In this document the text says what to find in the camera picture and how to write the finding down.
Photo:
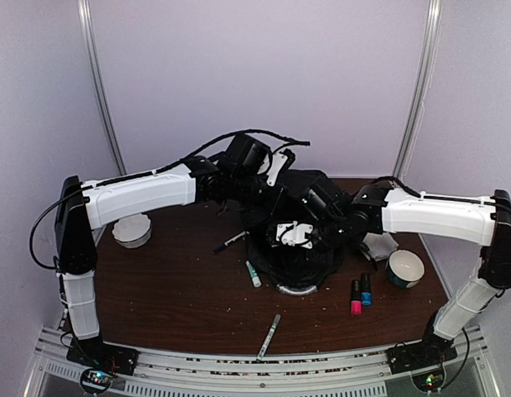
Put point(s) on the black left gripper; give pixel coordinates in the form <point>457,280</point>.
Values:
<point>271,206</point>

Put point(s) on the white plastic pouch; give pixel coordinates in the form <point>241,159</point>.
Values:
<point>378,247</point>

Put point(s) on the black student backpack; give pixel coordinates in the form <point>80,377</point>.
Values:
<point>283,246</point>

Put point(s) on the thin green white pen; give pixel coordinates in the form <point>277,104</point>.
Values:
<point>268,338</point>

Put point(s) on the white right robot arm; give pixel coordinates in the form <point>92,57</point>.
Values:
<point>482,223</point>

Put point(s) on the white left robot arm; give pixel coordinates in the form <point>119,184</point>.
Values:
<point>125,202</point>

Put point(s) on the small black pen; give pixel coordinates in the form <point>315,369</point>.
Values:
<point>230,241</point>

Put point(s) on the blue capped black highlighter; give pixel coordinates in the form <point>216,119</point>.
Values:
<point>366,295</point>

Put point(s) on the blue white ceramic bowl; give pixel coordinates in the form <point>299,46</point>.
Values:
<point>404,269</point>

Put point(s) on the pink capped black highlighter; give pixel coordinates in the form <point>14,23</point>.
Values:
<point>356,304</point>

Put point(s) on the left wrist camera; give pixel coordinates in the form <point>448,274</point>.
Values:
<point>245,153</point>

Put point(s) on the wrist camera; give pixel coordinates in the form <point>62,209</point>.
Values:
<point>245,153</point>
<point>318,197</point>

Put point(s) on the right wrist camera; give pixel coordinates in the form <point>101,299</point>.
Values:
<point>318,197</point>

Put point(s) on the right aluminium corner post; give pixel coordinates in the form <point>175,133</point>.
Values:
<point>423,79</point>

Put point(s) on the aluminium corner post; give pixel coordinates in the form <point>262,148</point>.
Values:
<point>423,79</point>
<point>86,23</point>

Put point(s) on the left aluminium corner post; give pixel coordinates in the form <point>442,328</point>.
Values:
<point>86,23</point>

